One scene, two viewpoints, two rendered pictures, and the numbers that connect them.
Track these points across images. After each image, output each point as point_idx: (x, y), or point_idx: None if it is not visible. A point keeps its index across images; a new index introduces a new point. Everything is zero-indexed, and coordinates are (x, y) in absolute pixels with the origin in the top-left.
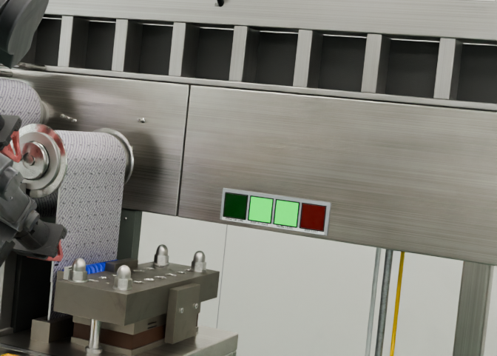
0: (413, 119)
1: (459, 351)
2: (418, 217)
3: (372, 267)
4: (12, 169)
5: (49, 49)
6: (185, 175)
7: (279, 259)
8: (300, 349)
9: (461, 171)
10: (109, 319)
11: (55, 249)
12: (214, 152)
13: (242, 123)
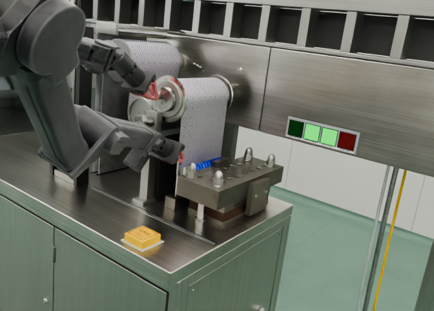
0: (427, 79)
1: None
2: (423, 149)
3: None
4: (115, 135)
5: (188, 21)
6: (265, 105)
7: None
8: (333, 178)
9: None
10: (208, 205)
11: (176, 158)
12: (283, 93)
13: (303, 75)
